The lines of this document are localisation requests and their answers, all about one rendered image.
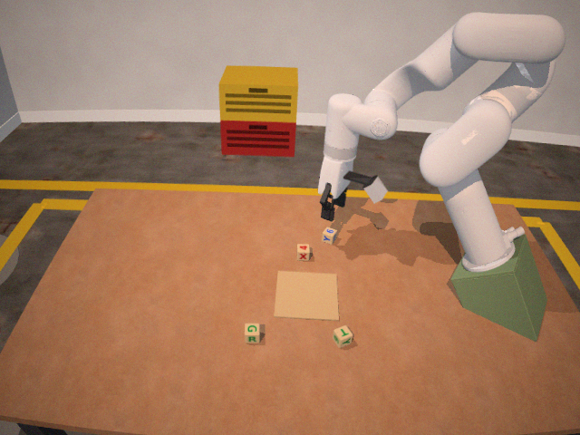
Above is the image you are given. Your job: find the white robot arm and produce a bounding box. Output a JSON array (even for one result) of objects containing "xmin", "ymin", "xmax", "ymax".
[{"xmin": 324, "ymin": 12, "xmax": 566, "ymax": 272}]

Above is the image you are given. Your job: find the tan flat mat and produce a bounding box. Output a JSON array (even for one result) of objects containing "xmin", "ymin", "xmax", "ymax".
[{"xmin": 274, "ymin": 271, "xmax": 339, "ymax": 321}]

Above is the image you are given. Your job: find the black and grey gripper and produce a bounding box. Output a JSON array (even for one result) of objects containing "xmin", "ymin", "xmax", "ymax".
[{"xmin": 318, "ymin": 153, "xmax": 356, "ymax": 221}]

